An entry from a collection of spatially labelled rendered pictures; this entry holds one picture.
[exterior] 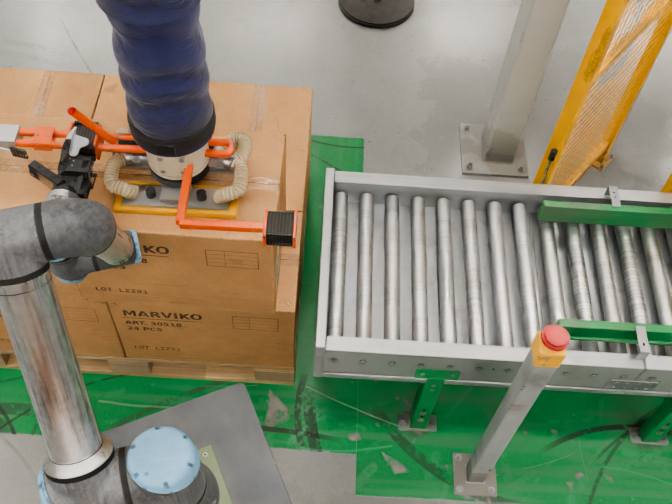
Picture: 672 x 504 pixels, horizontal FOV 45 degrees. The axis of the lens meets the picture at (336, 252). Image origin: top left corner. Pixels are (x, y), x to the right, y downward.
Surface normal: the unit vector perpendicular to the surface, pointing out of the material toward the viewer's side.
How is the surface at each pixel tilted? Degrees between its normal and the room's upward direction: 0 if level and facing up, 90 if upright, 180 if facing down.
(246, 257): 90
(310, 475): 0
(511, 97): 90
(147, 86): 71
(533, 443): 0
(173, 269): 90
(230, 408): 0
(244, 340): 90
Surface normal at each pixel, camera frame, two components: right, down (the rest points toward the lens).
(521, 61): -0.04, 0.83
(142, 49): -0.29, 0.64
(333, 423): 0.05, -0.56
